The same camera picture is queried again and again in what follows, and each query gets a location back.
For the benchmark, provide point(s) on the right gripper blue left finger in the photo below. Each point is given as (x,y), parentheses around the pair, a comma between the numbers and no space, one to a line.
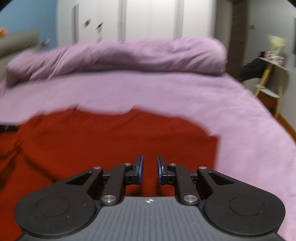
(116,180)

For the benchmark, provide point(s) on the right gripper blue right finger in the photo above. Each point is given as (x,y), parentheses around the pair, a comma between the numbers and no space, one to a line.
(181,179)

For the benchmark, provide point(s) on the red knit cardigan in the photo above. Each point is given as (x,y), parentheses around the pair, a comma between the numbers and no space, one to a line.
(56,146)

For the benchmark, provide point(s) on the black clothes pile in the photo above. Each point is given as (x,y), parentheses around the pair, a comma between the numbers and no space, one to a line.
(254,69)

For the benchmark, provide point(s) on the purple bed sheet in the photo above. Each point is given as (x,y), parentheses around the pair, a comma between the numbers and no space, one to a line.
(253,146)

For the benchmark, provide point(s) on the purple folded duvet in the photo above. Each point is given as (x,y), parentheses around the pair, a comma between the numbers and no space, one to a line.
(202,55)

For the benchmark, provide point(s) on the yellow legged side table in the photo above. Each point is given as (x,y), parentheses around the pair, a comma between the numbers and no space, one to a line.
(271,86)

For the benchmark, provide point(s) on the white wardrobe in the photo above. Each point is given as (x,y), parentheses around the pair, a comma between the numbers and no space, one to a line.
(83,21)

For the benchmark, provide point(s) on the flower bouquet on table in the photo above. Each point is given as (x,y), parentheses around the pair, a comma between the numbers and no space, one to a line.
(276,46)

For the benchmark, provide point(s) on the grey padded headboard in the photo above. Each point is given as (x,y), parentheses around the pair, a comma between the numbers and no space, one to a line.
(13,44)

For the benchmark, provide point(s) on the orange plush toy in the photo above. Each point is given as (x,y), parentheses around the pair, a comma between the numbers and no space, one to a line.
(3,32)

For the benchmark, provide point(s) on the wall charger plug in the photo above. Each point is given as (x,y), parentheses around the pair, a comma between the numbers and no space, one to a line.
(45,42)

